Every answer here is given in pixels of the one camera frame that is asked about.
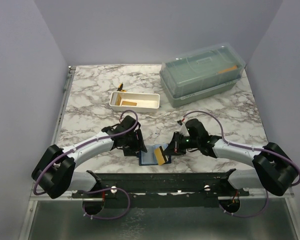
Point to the blue card holder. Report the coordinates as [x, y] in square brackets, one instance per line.
[148, 158]

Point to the yellow black handled screwdriver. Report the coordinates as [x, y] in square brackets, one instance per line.
[120, 88]

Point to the green bin with clear lid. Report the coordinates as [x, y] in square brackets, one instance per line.
[201, 73]

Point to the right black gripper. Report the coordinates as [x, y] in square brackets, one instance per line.
[174, 148]

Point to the stack of cards in tray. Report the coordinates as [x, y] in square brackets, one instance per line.
[116, 99]

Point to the gold card lying in tray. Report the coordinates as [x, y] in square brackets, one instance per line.
[128, 103]

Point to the white rectangular tray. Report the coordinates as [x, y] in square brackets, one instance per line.
[146, 102]

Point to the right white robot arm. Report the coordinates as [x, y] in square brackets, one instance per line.
[270, 167]

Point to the aluminium rail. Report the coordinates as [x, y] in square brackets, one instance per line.
[45, 197]
[261, 193]

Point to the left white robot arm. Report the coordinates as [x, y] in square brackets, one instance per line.
[55, 172]

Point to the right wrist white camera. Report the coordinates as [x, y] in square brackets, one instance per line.
[183, 129]

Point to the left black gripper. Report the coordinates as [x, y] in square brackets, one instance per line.
[139, 145]

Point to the right aluminium rail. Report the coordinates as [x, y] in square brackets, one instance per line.
[261, 193]

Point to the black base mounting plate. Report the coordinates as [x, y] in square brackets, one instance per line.
[163, 190]

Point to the left aluminium rail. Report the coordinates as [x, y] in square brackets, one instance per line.
[45, 197]

